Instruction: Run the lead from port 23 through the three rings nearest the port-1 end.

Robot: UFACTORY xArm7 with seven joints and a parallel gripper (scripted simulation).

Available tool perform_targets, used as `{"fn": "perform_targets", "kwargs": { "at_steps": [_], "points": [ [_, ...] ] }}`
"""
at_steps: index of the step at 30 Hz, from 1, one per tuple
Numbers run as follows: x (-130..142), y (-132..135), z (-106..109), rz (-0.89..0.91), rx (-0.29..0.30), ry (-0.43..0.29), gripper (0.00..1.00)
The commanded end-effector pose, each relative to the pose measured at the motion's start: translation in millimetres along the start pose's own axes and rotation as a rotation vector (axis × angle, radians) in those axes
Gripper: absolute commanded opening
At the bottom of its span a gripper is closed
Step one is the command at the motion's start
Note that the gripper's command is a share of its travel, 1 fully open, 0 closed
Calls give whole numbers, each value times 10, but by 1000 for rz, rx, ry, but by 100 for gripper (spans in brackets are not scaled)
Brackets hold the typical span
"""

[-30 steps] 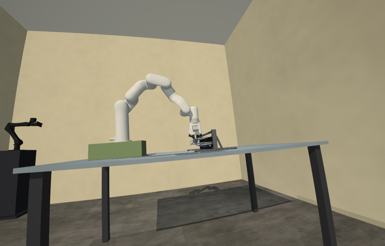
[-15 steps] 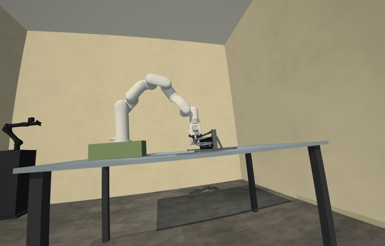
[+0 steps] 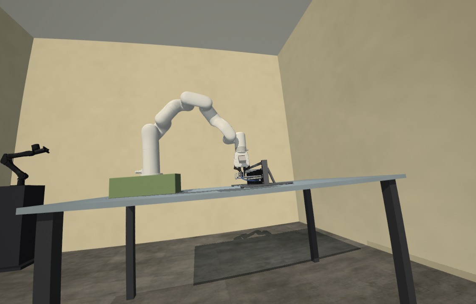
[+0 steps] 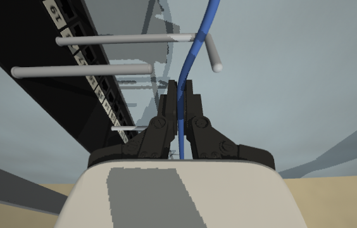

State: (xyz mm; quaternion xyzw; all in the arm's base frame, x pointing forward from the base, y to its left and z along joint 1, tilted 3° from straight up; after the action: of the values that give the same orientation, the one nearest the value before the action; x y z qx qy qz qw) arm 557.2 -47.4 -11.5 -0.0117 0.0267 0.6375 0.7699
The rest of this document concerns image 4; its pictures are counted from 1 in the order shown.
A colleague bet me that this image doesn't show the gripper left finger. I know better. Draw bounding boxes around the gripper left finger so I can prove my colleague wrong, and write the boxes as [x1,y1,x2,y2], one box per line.
[87,80,178,168]

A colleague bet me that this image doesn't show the blue cable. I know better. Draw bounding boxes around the blue cable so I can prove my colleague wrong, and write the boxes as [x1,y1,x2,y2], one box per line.
[177,0,220,159]

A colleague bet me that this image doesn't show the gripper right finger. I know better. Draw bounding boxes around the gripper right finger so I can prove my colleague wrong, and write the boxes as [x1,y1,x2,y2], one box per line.
[184,80,275,170]

